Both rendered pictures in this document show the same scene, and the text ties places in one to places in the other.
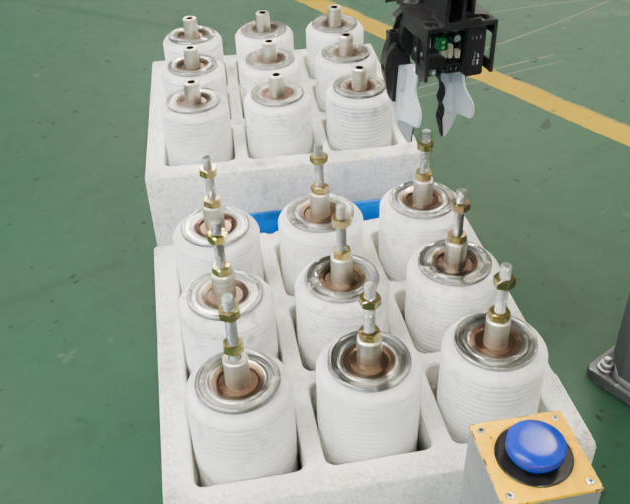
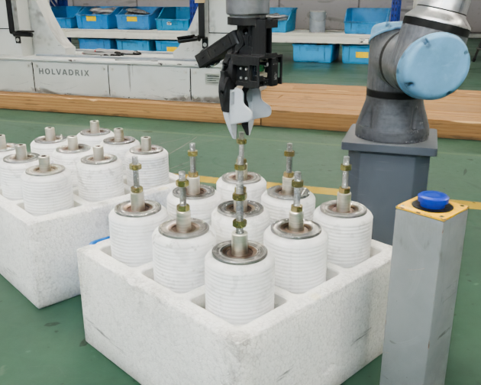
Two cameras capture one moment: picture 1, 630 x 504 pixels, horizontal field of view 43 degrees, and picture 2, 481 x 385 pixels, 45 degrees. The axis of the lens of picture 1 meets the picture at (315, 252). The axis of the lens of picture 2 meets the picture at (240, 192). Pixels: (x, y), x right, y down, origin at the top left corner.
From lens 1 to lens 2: 0.53 m
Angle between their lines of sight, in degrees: 36
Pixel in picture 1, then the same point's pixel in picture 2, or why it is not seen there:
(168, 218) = (43, 255)
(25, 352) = not seen: outside the picture
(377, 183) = not seen: hidden behind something
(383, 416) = (321, 250)
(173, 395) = (175, 299)
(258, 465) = (268, 302)
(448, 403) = (332, 251)
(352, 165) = (159, 195)
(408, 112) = (240, 115)
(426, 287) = (285, 204)
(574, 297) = not seen: hidden behind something
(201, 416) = (236, 270)
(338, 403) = (296, 250)
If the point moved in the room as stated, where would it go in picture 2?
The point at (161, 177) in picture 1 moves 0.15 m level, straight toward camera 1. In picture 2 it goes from (39, 221) to (85, 244)
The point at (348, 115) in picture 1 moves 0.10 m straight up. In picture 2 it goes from (148, 165) to (146, 120)
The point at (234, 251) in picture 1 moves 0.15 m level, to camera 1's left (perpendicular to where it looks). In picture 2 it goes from (162, 215) to (70, 237)
